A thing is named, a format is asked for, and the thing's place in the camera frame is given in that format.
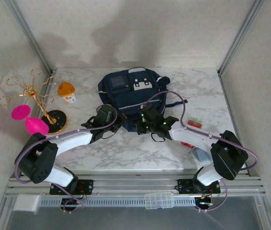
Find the pink goblet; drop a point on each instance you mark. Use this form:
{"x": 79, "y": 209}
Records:
{"x": 37, "y": 128}

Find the aluminium corner post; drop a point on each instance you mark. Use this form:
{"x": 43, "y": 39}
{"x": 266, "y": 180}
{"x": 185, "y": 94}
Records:
{"x": 240, "y": 36}
{"x": 31, "y": 36}

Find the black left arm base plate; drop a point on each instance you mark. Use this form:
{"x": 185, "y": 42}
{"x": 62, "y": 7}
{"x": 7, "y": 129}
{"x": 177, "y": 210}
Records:
{"x": 87, "y": 187}

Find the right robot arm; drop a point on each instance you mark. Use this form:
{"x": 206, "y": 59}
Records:
{"x": 190, "y": 136}

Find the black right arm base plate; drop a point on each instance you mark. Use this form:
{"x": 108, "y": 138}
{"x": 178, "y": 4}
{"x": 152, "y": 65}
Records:
{"x": 183, "y": 187}

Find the orange lid yogurt cup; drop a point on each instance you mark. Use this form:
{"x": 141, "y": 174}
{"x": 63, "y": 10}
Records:
{"x": 66, "y": 88}

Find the navy blue backpack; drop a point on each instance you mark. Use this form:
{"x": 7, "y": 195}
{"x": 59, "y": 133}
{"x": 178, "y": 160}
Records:
{"x": 126, "y": 95}

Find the white foam block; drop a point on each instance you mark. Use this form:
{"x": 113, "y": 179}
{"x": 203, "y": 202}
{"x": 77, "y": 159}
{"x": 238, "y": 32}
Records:
{"x": 26, "y": 203}

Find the blue grey pouch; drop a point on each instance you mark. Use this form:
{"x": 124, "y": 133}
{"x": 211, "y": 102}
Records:
{"x": 201, "y": 155}

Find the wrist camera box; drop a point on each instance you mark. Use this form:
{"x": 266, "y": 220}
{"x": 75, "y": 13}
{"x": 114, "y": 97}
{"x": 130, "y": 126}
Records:
{"x": 105, "y": 112}
{"x": 150, "y": 112}

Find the small circuit board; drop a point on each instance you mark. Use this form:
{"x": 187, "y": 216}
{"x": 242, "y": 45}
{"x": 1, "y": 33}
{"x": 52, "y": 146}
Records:
{"x": 72, "y": 201}
{"x": 205, "y": 201}

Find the red printed box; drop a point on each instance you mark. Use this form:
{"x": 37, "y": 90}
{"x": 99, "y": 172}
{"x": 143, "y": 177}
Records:
{"x": 195, "y": 124}

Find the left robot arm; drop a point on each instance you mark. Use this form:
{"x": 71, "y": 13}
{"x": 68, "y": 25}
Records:
{"x": 73, "y": 141}

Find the clear plastic organizer box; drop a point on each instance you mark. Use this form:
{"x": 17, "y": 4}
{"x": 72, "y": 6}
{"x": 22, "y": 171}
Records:
{"x": 159, "y": 200}

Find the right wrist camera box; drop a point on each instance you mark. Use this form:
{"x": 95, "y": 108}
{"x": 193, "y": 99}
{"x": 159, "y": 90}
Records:
{"x": 150, "y": 112}

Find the aluminium rail frame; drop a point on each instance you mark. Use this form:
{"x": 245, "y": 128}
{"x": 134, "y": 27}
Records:
{"x": 138, "y": 183}

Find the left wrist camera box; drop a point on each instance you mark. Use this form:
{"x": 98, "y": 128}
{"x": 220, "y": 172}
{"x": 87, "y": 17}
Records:
{"x": 105, "y": 112}

